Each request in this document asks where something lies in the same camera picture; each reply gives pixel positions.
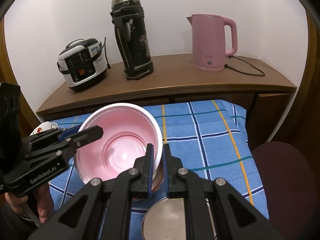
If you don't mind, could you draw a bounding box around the pink white bowl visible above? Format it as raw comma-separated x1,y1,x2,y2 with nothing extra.
74,103,163,192

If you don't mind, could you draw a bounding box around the person left hand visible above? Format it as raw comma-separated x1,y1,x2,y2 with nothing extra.
5,183,54,224

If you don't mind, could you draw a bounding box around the red flower white bowl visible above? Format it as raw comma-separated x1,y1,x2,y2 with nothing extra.
30,121,59,135

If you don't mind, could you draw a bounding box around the brown wooden door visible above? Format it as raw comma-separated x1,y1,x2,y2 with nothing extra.
0,19,40,138

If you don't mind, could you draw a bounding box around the white black rice cooker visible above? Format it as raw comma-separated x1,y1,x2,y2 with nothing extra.
57,38,110,92

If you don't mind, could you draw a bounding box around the blue plaid tablecloth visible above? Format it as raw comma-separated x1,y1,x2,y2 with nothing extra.
49,100,269,239

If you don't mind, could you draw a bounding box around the brown wooden cabinet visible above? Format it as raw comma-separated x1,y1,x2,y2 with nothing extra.
37,54,296,147

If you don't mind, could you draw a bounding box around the black thermos flask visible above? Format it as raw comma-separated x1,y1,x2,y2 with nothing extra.
111,0,153,80

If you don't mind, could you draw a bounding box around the pink electric kettle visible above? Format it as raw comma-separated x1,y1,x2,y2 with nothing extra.
187,13,238,72

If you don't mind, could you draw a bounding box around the black rice cooker cable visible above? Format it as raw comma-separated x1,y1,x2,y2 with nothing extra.
102,36,111,69

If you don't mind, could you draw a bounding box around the black kettle cable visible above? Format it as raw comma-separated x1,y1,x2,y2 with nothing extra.
224,55,266,77

